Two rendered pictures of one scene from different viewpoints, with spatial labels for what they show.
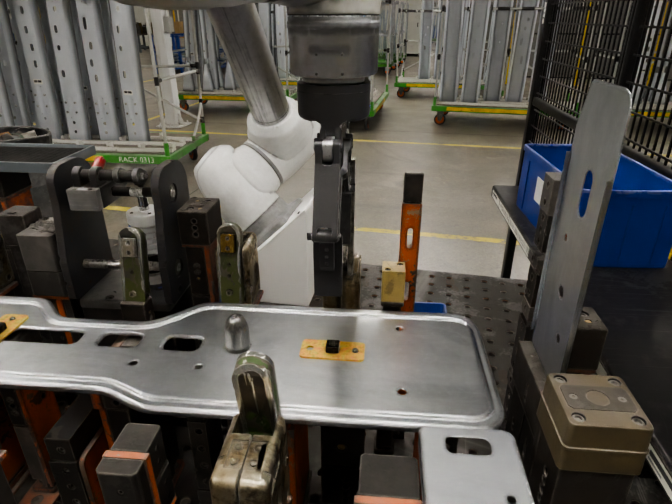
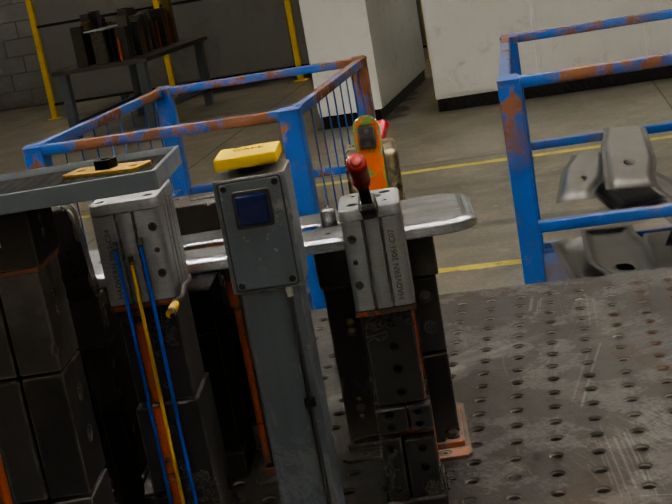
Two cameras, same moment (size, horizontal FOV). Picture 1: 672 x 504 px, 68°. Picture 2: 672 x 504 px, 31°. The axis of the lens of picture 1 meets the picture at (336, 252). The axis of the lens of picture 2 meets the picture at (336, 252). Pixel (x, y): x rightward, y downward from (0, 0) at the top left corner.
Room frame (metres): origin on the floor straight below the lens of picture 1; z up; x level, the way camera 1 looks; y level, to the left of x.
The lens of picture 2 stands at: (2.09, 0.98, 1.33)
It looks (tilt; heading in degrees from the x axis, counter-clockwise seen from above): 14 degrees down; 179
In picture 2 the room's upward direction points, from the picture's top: 10 degrees counter-clockwise
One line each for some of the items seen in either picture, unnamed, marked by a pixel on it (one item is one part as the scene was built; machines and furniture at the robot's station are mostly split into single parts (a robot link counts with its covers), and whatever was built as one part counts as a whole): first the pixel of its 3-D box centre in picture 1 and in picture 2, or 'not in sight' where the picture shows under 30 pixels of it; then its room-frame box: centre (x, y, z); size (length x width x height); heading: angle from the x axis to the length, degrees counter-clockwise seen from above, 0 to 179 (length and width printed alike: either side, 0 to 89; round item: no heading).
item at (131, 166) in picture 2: not in sight; (106, 165); (0.92, 0.79, 1.17); 0.08 x 0.04 x 0.01; 65
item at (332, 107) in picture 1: (333, 124); not in sight; (0.53, 0.00, 1.29); 0.08 x 0.07 x 0.09; 175
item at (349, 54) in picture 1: (333, 49); not in sight; (0.53, 0.00, 1.37); 0.09 x 0.09 x 0.06
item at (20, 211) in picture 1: (46, 308); not in sight; (0.80, 0.54, 0.90); 0.05 x 0.05 x 0.40; 85
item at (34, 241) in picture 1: (74, 320); not in sight; (0.77, 0.48, 0.89); 0.13 x 0.11 x 0.38; 175
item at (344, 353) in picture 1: (332, 347); not in sight; (0.53, 0.00, 1.01); 0.08 x 0.04 x 0.01; 84
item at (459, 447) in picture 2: not in sight; (427, 329); (0.63, 1.10, 0.84); 0.18 x 0.06 x 0.29; 175
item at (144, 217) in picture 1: (140, 295); not in sight; (0.77, 0.35, 0.94); 0.18 x 0.13 x 0.49; 85
